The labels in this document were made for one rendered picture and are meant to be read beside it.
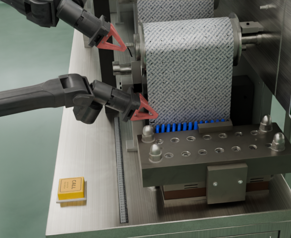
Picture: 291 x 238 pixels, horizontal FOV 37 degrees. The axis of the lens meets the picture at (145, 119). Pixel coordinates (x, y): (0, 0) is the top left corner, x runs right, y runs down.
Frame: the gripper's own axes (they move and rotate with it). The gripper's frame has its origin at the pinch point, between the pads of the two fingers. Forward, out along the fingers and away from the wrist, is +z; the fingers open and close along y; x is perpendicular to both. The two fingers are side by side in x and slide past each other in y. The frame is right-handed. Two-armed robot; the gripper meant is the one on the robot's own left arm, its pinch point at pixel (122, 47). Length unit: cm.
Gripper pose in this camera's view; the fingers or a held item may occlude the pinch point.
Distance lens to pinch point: 123.3
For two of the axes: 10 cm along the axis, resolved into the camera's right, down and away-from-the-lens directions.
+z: 8.0, 4.9, 3.5
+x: 6.0, -7.1, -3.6
